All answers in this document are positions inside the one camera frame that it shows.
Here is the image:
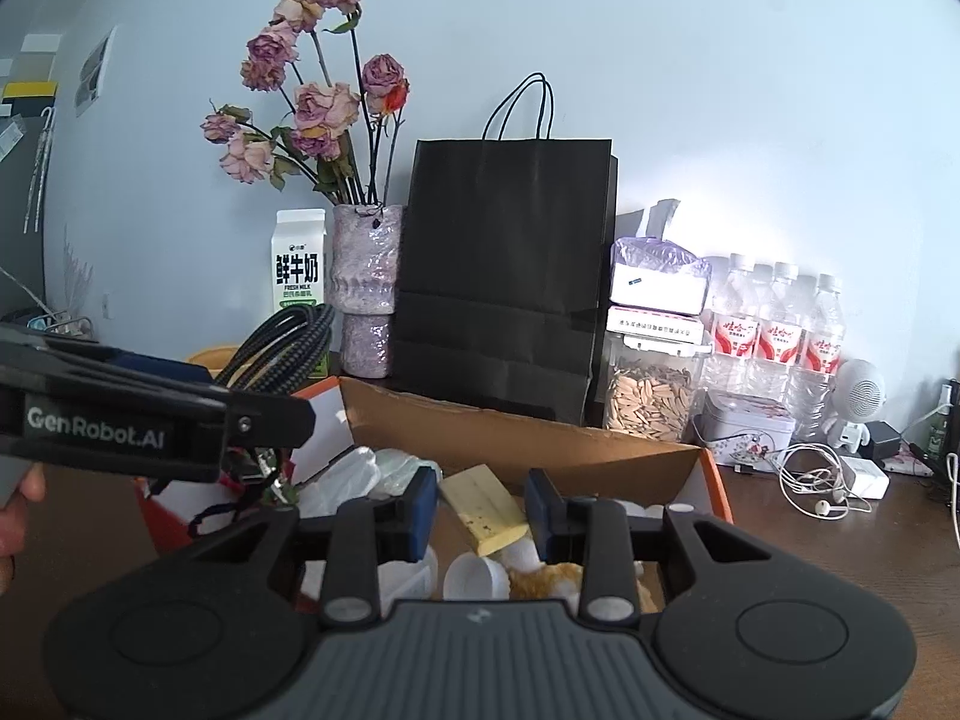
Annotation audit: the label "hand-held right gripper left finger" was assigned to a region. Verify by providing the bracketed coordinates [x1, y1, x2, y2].
[180, 465, 440, 626]

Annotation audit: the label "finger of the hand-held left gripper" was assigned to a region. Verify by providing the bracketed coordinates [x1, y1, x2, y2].
[223, 393, 317, 460]
[0, 322, 226, 401]

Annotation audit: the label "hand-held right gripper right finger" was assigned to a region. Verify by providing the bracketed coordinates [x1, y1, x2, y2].
[525, 469, 775, 621]

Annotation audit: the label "yellow sponge block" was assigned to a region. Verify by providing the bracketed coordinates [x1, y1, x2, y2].
[437, 465, 530, 558]

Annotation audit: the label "yellow white plush toy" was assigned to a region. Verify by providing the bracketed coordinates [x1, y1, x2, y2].
[506, 559, 661, 616]

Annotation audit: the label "translucent plastic box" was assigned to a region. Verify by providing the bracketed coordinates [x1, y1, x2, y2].
[375, 547, 440, 605]

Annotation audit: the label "braided charging cable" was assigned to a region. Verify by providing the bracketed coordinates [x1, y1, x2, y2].
[214, 302, 336, 511]

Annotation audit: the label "white plastic cup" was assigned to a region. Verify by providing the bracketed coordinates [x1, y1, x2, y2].
[442, 551, 512, 601]

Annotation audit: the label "red cardboard box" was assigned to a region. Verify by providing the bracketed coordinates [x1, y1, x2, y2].
[135, 375, 734, 616]

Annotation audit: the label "person's left hand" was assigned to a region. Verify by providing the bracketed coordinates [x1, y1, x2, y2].
[0, 465, 46, 593]

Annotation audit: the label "crumpled clear plastic bag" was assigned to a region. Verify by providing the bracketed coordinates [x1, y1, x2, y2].
[296, 446, 443, 522]

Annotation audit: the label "metal shelf rack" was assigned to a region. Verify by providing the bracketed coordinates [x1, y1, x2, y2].
[0, 307, 95, 342]

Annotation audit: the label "pale pink dried grass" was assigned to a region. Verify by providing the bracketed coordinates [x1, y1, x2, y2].
[64, 229, 95, 301]

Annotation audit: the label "white milk carton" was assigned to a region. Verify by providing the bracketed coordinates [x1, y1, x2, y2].
[271, 208, 329, 316]

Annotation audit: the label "clear jar of seeds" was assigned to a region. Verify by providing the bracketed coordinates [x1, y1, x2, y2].
[604, 334, 713, 442]

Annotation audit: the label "purple textured vase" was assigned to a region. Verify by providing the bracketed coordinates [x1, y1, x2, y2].
[332, 202, 406, 380]

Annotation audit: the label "white metal tin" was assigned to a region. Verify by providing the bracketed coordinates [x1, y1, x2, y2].
[694, 390, 797, 475]

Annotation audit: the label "white carton with red print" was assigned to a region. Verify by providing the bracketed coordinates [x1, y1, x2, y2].
[606, 306, 706, 342]

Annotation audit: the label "black paper bag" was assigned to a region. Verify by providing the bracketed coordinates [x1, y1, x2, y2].
[390, 73, 620, 427]

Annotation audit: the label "white earphones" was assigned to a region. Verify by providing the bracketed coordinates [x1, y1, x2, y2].
[776, 444, 878, 520]

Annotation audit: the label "pack of water bottles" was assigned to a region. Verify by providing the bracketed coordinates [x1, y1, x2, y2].
[701, 253, 845, 440]

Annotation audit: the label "dried rose bouquet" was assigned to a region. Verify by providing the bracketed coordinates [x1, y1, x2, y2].
[201, 0, 412, 207]

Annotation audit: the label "white power adapter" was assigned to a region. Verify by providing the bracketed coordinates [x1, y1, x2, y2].
[838, 454, 892, 502]

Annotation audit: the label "small white fan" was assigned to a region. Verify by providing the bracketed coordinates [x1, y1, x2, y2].
[821, 358, 890, 451]

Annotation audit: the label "green bottle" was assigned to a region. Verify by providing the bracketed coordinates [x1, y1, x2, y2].
[926, 379, 960, 458]

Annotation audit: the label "dark wall board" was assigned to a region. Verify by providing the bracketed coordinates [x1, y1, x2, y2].
[0, 34, 61, 316]

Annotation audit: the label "grey wall picture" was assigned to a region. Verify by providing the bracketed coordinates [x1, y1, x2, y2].
[75, 26, 119, 117]

